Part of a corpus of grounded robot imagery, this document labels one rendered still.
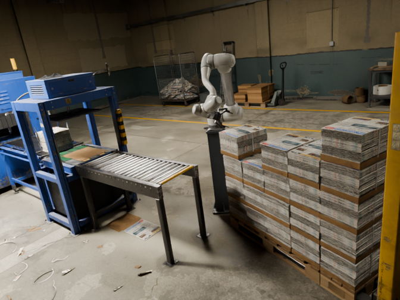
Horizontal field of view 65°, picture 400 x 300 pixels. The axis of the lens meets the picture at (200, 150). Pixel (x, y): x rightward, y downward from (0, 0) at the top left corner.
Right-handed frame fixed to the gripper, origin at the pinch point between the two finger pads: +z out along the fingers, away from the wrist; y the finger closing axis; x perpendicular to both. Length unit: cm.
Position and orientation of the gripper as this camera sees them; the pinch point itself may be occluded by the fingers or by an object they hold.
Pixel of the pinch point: (229, 119)
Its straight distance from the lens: 302.6
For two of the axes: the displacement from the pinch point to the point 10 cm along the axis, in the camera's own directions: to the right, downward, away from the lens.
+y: -2.7, 9.6, 0.7
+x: 5.3, 2.1, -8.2
